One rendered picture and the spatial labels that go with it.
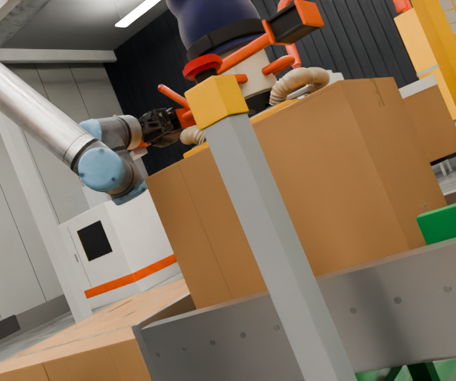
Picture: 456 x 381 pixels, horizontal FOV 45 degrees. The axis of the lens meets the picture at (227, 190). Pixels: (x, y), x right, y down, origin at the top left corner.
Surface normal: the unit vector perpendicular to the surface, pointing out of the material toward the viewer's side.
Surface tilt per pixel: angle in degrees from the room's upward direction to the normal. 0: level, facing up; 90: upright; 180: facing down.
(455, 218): 90
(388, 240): 90
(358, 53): 90
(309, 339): 90
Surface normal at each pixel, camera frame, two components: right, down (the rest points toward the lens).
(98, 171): 0.00, -0.04
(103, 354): -0.54, 0.19
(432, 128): -0.25, 0.07
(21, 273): 0.75, -0.33
